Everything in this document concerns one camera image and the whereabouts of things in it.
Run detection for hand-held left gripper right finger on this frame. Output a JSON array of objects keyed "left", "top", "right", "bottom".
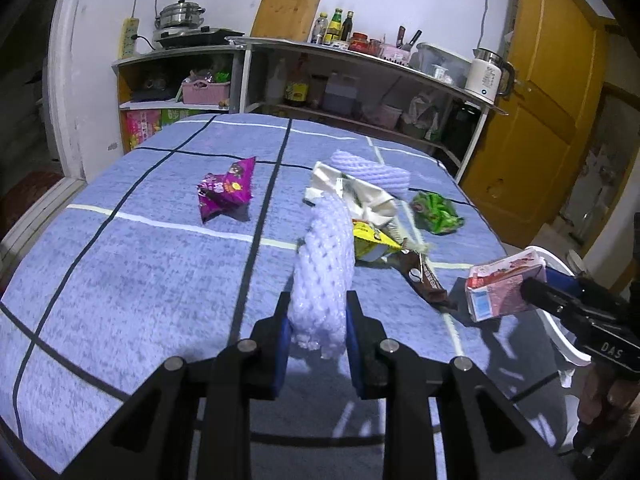
[{"left": 344, "top": 290, "right": 576, "bottom": 480}]

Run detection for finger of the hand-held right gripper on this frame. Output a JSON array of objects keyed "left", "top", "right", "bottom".
[
  {"left": 520, "top": 277, "right": 596, "bottom": 331},
  {"left": 545, "top": 266, "right": 626, "bottom": 306}
]

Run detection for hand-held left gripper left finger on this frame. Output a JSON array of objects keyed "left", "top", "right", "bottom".
[{"left": 60, "top": 290, "right": 292, "bottom": 480}]

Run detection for white trash bin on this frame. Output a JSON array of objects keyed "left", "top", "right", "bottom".
[{"left": 522, "top": 245, "right": 593, "bottom": 391}]

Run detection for pink drink carton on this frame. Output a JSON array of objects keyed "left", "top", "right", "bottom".
[{"left": 465, "top": 252, "right": 547, "bottom": 323}]

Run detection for white foam fruit net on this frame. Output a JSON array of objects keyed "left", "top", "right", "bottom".
[
  {"left": 291, "top": 195, "right": 357, "bottom": 361},
  {"left": 327, "top": 149, "right": 412, "bottom": 196}
]

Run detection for brown snack wrapper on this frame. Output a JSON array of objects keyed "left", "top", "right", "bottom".
[{"left": 395, "top": 250, "right": 453, "bottom": 311}]

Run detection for yellow snack packet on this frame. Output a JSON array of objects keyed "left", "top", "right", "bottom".
[{"left": 351, "top": 219, "right": 405, "bottom": 263}]

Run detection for green snack packet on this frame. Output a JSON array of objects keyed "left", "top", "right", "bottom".
[{"left": 410, "top": 191, "right": 465, "bottom": 236}]

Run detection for purple snack packet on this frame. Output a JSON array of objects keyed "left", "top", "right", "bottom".
[{"left": 196, "top": 156, "right": 257, "bottom": 225}]

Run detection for person's right hand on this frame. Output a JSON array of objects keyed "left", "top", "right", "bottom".
[{"left": 577, "top": 362, "right": 618, "bottom": 423}]

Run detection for blue checked tablecloth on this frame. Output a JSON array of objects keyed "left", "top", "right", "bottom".
[{"left": 0, "top": 112, "right": 571, "bottom": 480}]

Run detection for white crumpled paper bag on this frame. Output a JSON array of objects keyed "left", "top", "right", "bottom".
[{"left": 304, "top": 161, "right": 398, "bottom": 228}]

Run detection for yellow wooden door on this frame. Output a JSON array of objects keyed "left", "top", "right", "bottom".
[{"left": 460, "top": 0, "right": 616, "bottom": 246}]

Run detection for white electric kettle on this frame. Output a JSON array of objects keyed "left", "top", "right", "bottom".
[{"left": 465, "top": 47, "right": 516, "bottom": 103}]

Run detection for white plastic bag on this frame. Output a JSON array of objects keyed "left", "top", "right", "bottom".
[{"left": 402, "top": 92, "right": 441, "bottom": 138}]

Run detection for pink plastic bowl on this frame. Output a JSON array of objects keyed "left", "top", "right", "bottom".
[{"left": 362, "top": 105, "right": 403, "bottom": 128}]

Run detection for bluish plastic jerry can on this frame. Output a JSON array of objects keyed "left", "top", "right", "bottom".
[{"left": 322, "top": 72, "right": 361, "bottom": 113}]

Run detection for clear plastic container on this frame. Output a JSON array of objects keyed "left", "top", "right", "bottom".
[{"left": 415, "top": 42, "right": 473, "bottom": 78}]

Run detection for colourful cardboard boxes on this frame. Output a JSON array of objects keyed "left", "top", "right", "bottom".
[{"left": 125, "top": 107, "right": 191, "bottom": 153}]

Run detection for brown bottle yellow label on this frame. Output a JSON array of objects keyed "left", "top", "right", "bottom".
[{"left": 284, "top": 55, "right": 310, "bottom": 107}]

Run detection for white plastic bottle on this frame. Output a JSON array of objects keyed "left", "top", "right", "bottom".
[{"left": 267, "top": 57, "right": 288, "bottom": 103}]

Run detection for pink plastic basket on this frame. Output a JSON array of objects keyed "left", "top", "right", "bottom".
[{"left": 181, "top": 80, "right": 231, "bottom": 106}]

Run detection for kitchen knife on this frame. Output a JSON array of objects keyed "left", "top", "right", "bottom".
[{"left": 397, "top": 25, "right": 423, "bottom": 52}]

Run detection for large metal-topped shelf unit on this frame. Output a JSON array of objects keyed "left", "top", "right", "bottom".
[{"left": 227, "top": 36, "right": 508, "bottom": 181}]

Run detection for small white shelf unit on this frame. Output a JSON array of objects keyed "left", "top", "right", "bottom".
[{"left": 112, "top": 45, "right": 246, "bottom": 153}]

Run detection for green bottle yellow label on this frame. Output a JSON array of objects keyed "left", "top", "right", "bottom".
[{"left": 324, "top": 8, "right": 343, "bottom": 46}]

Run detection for black induction cooker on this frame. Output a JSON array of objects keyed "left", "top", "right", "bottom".
[{"left": 151, "top": 27, "right": 246, "bottom": 51}]

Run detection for wooden cutting board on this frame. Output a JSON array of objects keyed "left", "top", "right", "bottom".
[{"left": 250, "top": 0, "right": 326, "bottom": 41}]

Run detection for yellow power strip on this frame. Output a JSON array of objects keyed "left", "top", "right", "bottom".
[{"left": 117, "top": 17, "right": 139, "bottom": 60}]

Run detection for steel steamer pot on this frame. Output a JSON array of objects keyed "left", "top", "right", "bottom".
[{"left": 154, "top": 2, "right": 207, "bottom": 31}]

